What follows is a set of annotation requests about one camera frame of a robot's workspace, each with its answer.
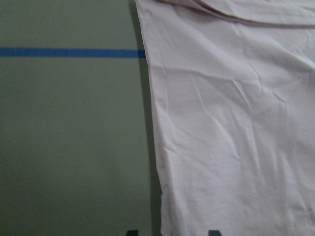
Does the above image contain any long blue tape line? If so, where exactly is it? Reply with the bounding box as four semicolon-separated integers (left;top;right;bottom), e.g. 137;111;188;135
0;47;146;59

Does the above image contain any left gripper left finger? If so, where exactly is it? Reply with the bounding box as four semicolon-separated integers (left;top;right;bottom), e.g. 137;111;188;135
126;230;138;236

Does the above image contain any pink t-shirt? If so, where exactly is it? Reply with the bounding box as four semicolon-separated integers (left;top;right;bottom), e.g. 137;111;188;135
136;0;315;236

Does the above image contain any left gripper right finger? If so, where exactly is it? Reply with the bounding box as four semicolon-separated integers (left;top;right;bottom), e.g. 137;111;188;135
208;230;220;236

